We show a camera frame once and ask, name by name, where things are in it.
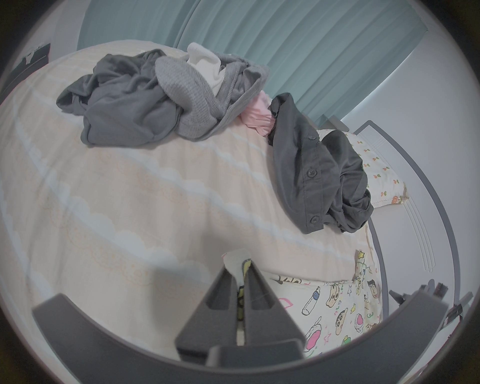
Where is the white garment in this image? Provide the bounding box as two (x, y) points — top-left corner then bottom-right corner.
(186, 42), (226, 94)

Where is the grey bedside table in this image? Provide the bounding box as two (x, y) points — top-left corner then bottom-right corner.
(322, 115), (353, 132)

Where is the black shirt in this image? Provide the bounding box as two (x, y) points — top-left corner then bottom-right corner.
(267, 93), (374, 235)

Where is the light grey garment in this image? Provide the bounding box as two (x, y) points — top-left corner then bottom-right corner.
(154, 52), (271, 142)

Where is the blue-green curtain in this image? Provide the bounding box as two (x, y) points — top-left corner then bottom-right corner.
(77, 0), (432, 126)

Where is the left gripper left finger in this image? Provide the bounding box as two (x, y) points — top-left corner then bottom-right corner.
(175, 265), (241, 362)

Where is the white printed pyjama top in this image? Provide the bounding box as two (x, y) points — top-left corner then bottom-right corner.
(221, 248), (384, 359)

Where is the white printed pillow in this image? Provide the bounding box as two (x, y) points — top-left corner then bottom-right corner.
(343, 131), (409, 209)

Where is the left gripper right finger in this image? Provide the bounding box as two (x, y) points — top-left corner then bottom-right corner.
(243, 260), (306, 347)

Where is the pink garment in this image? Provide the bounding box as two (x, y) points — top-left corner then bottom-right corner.
(240, 92), (276, 137)

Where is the bed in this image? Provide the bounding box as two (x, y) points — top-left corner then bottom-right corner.
(0, 39), (462, 361)

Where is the dark grey garment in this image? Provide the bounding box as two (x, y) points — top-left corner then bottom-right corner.
(56, 50), (181, 148)

